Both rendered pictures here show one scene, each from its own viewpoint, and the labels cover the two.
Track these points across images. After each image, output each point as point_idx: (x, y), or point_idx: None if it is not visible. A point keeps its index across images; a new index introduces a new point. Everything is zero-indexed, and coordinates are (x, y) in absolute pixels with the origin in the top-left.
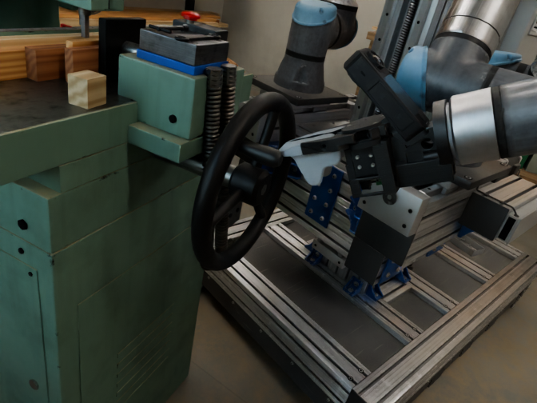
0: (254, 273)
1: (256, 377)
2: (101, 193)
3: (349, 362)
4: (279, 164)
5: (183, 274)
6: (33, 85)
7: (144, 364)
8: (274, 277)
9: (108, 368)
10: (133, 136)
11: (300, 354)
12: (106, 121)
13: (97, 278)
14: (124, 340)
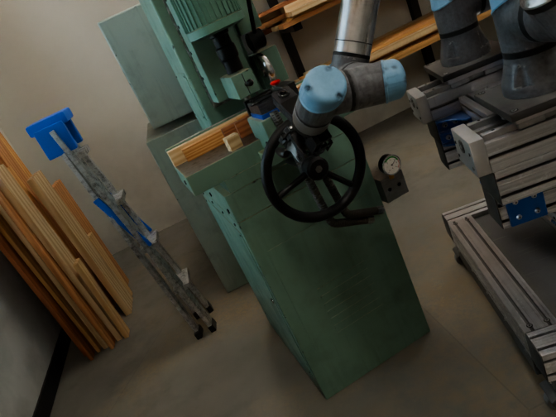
0: (485, 240)
1: (491, 337)
2: (256, 189)
3: (538, 313)
4: (285, 155)
5: (364, 238)
6: (224, 146)
7: (352, 304)
8: (509, 242)
9: (313, 297)
10: (261, 157)
11: (502, 308)
12: (242, 154)
13: (275, 237)
14: (319, 280)
